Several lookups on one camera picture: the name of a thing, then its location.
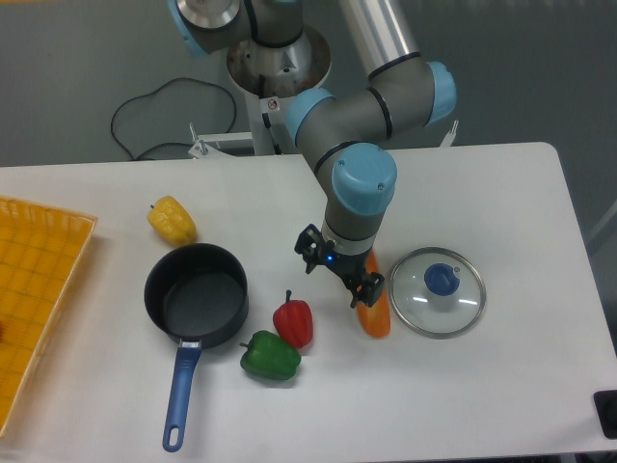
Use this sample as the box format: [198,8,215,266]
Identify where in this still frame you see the yellow woven basket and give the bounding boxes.
[1,196,97,435]

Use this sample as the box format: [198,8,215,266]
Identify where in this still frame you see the black saucepan blue handle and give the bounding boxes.
[144,243,249,452]

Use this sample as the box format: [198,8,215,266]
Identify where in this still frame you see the black object at table edge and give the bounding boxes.
[593,390,617,440]

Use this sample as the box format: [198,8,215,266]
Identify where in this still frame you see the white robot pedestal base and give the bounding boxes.
[187,23,462,159]

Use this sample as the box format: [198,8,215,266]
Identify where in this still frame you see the glass pot lid blue knob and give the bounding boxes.
[388,247,487,340]

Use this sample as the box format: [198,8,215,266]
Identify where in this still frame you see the long orange bread loaf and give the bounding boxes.
[355,248,391,340]

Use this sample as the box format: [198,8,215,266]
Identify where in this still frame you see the black cable on floor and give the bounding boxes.
[110,77,238,161]

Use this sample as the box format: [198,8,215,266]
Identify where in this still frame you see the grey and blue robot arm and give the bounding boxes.
[168,1,457,305]

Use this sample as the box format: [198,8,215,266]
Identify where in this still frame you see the red bell pepper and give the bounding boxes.
[273,289,313,349]

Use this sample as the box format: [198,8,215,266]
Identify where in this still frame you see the yellow bell pepper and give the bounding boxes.
[147,196,198,247]

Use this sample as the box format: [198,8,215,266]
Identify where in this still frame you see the green bell pepper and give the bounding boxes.
[240,330,302,381]

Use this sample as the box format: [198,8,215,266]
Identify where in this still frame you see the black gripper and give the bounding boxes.
[294,224,385,308]

